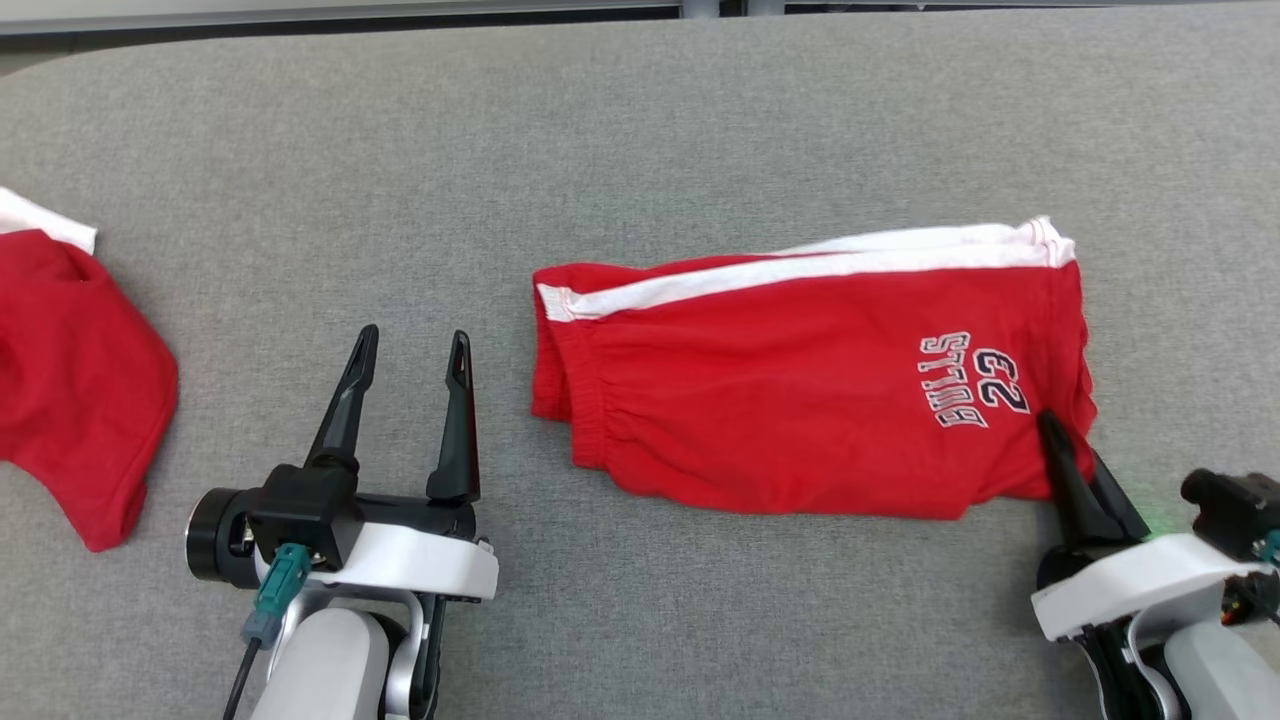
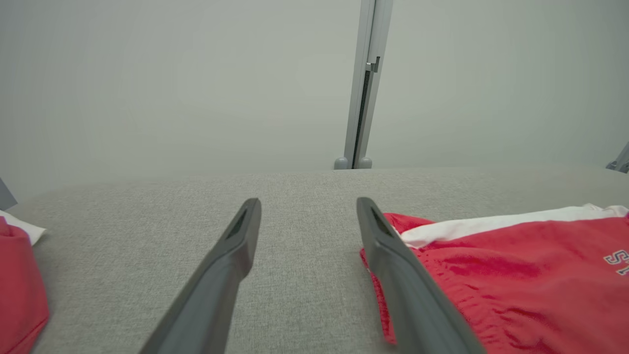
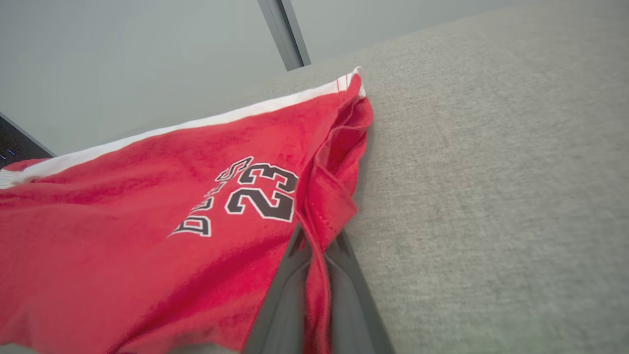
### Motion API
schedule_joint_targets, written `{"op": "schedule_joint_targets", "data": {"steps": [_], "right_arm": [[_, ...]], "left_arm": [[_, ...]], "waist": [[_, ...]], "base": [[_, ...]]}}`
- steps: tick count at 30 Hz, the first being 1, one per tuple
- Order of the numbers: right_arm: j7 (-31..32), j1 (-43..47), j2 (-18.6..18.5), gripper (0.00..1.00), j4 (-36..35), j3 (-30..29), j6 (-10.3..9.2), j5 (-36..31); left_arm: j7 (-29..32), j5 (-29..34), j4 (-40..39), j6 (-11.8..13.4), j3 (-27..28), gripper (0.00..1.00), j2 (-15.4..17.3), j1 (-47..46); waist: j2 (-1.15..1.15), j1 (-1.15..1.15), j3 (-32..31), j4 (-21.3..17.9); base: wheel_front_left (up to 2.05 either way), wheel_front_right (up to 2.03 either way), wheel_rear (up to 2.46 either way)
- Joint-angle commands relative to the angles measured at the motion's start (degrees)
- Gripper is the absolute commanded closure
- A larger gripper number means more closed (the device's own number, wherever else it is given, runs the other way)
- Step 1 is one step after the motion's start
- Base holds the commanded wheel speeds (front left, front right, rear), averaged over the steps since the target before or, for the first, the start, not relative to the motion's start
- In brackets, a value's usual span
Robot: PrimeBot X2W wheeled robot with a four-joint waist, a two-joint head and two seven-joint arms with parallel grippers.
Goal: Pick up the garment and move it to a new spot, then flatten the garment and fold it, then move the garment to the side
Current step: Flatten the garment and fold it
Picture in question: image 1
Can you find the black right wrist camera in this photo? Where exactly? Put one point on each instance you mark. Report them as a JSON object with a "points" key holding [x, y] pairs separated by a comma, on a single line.
{"points": [[1235, 510]]}

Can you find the red Bulls 23 shorts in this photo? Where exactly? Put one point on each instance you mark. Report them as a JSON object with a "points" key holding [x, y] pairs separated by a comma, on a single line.
{"points": [[800, 400]]}

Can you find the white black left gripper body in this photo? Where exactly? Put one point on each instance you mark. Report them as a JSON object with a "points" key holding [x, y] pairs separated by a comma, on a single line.
{"points": [[420, 560]]}

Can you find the teal left camera connector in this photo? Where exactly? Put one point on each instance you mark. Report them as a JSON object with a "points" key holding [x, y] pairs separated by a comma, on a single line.
{"points": [[278, 590]]}

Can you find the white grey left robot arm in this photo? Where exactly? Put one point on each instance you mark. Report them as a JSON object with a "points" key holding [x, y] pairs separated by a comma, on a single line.
{"points": [[325, 665]]}

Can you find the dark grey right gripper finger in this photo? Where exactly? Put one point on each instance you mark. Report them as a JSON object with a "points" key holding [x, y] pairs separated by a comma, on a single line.
{"points": [[1120, 510], [1072, 490]]}

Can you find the red white basketball jersey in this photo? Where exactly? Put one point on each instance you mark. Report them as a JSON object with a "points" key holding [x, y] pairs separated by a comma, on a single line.
{"points": [[70, 380]]}

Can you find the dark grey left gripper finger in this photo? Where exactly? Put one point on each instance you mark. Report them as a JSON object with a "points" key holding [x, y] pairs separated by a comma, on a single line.
{"points": [[458, 440], [345, 420]]}

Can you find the teal camera connector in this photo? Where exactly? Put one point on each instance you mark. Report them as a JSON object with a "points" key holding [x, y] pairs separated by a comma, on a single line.
{"points": [[278, 590], [1272, 548]]}

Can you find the teal right camera connector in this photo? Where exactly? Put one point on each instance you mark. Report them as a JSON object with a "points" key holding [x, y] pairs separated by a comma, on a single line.
{"points": [[1272, 548]]}

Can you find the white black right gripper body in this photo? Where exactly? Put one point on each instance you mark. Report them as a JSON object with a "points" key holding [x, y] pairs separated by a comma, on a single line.
{"points": [[1130, 585]]}

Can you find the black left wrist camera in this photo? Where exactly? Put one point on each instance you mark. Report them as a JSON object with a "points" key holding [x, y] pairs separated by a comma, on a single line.
{"points": [[305, 510]]}

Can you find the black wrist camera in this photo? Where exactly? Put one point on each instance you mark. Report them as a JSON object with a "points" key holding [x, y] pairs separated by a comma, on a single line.
{"points": [[1235, 510], [305, 510]]}

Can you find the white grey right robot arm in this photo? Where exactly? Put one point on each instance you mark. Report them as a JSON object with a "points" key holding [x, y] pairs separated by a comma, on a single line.
{"points": [[1215, 670]]}

